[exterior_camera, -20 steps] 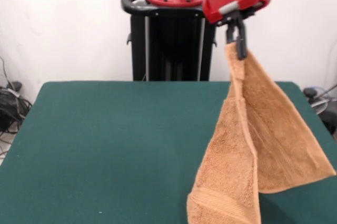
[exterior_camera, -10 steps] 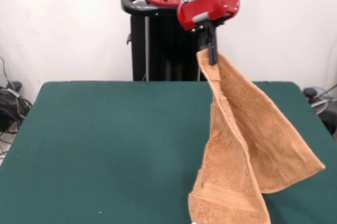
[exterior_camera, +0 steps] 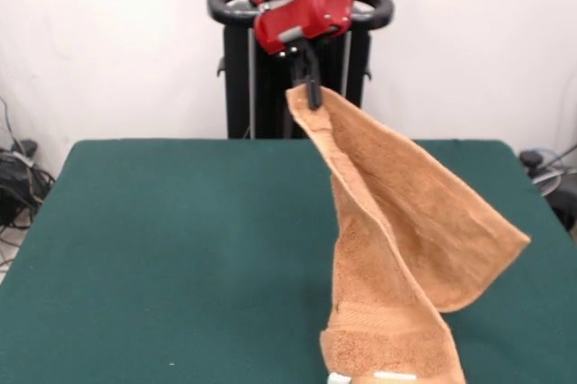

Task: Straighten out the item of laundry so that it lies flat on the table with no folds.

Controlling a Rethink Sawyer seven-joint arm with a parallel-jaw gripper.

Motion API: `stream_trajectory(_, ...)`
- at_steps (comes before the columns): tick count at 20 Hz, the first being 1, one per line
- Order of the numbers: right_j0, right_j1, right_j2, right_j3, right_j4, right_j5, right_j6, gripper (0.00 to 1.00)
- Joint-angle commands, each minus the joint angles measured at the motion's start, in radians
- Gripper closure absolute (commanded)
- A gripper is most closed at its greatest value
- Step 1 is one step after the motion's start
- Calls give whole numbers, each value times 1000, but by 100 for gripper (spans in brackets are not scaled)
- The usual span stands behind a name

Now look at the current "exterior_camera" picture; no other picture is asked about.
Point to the dark green table cloth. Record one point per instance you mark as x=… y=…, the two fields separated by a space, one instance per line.
x=158 y=244

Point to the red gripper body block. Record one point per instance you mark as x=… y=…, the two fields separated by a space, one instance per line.
x=311 y=14

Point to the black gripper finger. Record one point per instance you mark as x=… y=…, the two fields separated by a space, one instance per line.
x=299 y=68
x=314 y=82

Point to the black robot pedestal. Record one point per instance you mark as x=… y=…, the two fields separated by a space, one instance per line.
x=270 y=95

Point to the tan terry towel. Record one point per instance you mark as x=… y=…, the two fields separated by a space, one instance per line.
x=383 y=244

